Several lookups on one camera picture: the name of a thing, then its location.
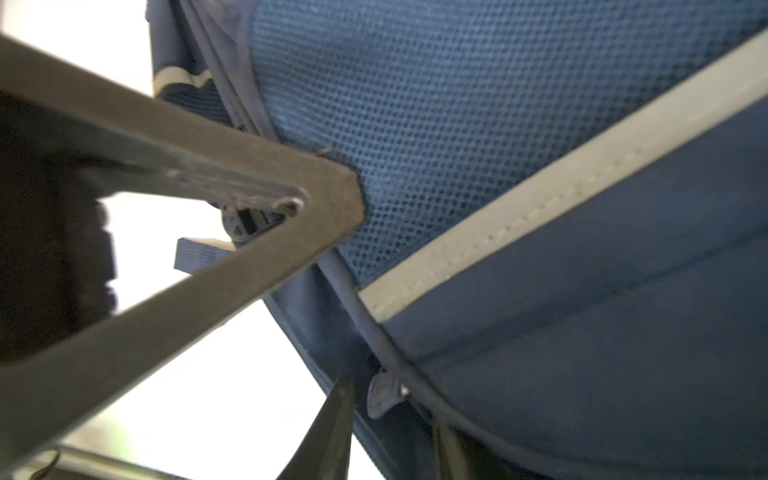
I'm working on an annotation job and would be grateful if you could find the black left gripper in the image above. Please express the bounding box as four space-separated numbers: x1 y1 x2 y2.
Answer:
1 38 365 462

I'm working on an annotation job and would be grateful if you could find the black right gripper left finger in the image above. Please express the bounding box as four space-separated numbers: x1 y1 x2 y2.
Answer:
278 378 355 480

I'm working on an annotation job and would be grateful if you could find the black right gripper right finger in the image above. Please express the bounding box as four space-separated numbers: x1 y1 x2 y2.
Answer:
433 419 474 480

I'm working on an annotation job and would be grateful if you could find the navy blue student backpack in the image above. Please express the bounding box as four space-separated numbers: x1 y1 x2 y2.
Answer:
146 1 767 479

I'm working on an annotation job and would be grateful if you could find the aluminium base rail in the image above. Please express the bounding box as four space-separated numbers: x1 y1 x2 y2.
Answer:
7 445 180 480

